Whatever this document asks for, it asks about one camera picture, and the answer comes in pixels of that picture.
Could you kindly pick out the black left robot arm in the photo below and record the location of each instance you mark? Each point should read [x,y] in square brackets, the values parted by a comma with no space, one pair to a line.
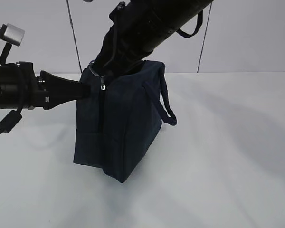
[9,87]

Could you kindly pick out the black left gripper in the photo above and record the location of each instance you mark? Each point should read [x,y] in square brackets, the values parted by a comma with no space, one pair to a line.
[39,88]

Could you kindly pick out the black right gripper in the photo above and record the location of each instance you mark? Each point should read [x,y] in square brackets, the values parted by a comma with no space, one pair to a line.
[122,50]

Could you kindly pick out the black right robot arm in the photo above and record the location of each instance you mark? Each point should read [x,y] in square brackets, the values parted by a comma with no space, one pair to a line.
[142,25]

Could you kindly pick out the navy blue lunch bag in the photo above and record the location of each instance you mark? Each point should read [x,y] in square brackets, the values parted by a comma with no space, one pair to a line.
[118,122]

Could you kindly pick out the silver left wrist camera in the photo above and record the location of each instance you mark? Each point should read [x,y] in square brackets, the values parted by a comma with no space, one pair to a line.
[13,35]

